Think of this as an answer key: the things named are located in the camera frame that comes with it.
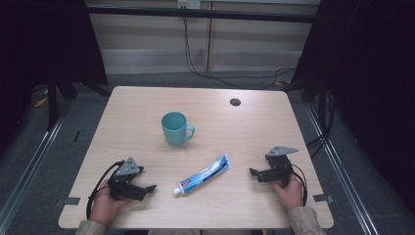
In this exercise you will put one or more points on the blue and white toothpaste tube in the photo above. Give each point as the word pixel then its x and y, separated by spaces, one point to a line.
pixel 202 176

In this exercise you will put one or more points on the white wall socket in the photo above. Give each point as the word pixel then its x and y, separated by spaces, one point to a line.
pixel 189 3

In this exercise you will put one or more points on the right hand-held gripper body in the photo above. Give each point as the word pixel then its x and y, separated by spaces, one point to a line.
pixel 280 168

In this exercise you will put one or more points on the person's right hand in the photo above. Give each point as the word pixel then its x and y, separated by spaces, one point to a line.
pixel 292 196

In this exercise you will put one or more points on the grey tape strip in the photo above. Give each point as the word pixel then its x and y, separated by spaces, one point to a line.
pixel 71 200
pixel 323 198

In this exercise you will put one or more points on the metal floor rail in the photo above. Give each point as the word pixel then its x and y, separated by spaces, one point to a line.
pixel 342 179
pixel 29 168

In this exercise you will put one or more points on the dark curtain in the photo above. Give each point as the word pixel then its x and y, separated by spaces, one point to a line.
pixel 368 81
pixel 39 42

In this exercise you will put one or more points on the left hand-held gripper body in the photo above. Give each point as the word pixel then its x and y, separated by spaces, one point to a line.
pixel 125 191

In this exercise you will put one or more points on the person's left hand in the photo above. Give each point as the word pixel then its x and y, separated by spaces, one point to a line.
pixel 104 205

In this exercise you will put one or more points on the dark round table grommet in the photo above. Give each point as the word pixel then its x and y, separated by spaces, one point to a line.
pixel 235 102

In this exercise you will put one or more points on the yellow floor tape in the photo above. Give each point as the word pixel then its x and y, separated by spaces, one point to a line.
pixel 40 102

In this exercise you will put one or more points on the teal mug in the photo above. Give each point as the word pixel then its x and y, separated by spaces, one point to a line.
pixel 174 132

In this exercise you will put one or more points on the black horizontal bar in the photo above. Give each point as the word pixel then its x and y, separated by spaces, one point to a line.
pixel 202 13

